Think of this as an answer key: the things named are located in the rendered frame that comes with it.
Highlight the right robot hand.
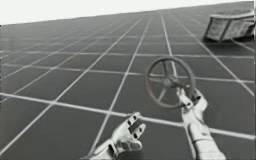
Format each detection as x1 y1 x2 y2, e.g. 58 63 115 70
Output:
176 87 209 129

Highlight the grey cart with brown box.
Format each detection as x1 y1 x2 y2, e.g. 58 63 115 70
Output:
203 10 256 43

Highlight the dark steering wheel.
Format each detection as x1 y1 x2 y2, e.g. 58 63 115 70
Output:
145 56 197 110

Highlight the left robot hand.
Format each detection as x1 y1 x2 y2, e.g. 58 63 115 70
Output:
110 111 147 156

